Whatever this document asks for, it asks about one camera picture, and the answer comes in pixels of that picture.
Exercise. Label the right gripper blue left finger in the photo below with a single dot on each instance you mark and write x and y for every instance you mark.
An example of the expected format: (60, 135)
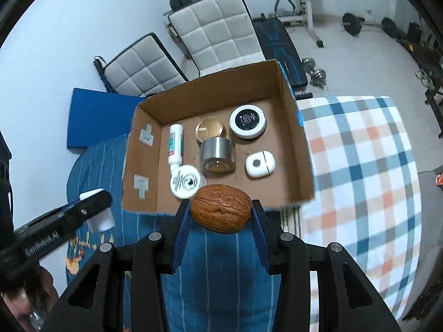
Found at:
(182, 224)

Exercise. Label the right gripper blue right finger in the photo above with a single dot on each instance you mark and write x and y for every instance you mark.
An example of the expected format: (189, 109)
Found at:
(262, 233)

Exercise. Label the brown walnut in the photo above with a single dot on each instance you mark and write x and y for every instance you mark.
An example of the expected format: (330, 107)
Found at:
(221, 208)

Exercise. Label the white floss case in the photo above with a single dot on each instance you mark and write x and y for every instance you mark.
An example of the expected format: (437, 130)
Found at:
(260, 164)

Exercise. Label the small white cylinder bottle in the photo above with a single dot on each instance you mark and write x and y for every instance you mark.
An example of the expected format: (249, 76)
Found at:
(101, 221)

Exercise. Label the silver tape roll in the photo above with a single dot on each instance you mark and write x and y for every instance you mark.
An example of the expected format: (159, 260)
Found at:
(217, 156)

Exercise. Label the white glue tube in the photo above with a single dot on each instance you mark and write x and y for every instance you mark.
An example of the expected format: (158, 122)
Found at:
(175, 147)

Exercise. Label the gold round tin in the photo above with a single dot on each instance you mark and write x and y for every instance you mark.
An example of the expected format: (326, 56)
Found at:
(208, 128)

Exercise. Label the white jar black lid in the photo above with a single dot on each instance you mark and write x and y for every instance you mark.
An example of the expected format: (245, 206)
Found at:
(248, 122)

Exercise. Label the person's left hand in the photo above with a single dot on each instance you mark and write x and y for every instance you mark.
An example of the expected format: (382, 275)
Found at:
(21, 305)

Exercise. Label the blue striped blanket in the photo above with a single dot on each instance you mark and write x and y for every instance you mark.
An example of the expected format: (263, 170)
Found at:
(220, 285)

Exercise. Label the open cardboard box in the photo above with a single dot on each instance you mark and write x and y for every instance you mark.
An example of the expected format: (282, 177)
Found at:
(146, 175)

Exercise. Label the plaid checkered blanket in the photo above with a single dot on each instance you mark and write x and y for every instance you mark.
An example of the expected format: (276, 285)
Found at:
(367, 192)

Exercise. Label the blue foam cushion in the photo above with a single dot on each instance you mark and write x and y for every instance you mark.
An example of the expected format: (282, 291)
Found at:
(98, 116)

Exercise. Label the chrome dumbbell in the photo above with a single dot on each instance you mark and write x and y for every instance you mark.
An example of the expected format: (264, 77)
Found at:
(318, 77)

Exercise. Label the left white quilted chair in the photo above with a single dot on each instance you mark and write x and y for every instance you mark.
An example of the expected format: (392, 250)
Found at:
(143, 69)

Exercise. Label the white quilted chair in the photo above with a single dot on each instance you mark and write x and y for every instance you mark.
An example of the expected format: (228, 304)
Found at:
(143, 69)
(217, 34)

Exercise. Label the grey chair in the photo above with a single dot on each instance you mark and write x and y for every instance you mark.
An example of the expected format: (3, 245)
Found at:
(431, 192)

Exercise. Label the orange white cloth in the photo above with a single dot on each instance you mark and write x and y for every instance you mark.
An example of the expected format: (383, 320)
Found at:
(439, 180)

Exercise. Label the black blue weight bench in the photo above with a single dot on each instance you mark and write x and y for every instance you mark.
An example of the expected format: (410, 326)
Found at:
(277, 44)

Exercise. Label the right white quilted chair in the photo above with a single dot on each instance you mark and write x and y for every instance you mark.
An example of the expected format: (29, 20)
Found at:
(217, 34)

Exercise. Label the white barbell rack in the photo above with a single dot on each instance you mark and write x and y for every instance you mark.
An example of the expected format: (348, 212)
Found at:
(291, 14)

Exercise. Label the dark wooden chair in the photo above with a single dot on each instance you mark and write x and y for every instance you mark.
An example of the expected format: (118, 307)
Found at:
(434, 100)

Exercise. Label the floor barbell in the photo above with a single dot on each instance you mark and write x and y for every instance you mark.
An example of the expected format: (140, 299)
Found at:
(353, 25)

